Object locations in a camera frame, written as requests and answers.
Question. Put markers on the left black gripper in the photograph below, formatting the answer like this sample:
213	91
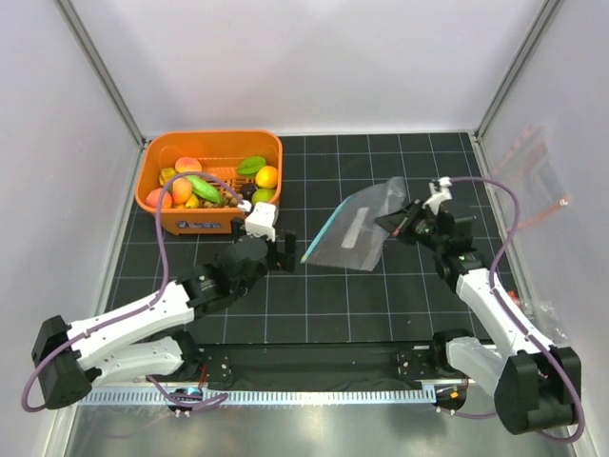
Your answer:
282	259

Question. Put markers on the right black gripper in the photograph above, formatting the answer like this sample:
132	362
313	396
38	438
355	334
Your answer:
395	222

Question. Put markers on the clear zip top bag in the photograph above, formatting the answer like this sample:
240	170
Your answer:
350	237

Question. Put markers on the green pear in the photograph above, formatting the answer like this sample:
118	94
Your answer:
262	195

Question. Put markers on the brown longan bunch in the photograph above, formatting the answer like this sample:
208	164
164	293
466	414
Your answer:
227	200

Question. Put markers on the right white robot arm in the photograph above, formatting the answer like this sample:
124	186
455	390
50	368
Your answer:
534	384

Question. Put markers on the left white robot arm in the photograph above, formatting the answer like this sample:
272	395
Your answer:
146	337

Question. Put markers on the dark purple mangosteen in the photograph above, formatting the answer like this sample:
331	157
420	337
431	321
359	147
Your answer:
247	190

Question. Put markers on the black grid mat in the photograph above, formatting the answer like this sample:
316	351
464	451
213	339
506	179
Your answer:
402	298

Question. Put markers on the yellow orange mango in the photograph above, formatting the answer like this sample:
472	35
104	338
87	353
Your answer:
267	177

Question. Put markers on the green starfruit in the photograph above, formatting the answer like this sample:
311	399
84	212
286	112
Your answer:
251	165

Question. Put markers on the yellow banana bunch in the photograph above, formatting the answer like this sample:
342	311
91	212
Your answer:
192	202

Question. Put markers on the orange plastic basket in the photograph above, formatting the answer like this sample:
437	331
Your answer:
219	152

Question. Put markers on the peach in middle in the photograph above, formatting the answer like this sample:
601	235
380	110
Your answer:
181	190

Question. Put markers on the peach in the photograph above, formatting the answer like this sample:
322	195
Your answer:
159	197
181	190
185	164

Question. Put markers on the peach at back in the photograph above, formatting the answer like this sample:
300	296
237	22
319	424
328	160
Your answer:
185	164

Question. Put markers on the yellow starfruit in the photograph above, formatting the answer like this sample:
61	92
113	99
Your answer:
165	175

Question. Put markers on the peach at front left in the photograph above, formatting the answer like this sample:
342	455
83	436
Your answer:
159	197

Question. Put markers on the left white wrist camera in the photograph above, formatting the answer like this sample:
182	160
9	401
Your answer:
261	221

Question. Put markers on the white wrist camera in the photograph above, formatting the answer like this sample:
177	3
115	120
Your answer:
261	221
439	192

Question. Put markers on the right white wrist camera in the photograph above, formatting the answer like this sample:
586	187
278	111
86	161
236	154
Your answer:
439	192

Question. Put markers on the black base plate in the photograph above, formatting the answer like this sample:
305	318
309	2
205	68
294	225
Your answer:
320	367

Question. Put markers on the slotted cable duct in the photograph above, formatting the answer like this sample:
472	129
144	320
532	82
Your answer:
151	396

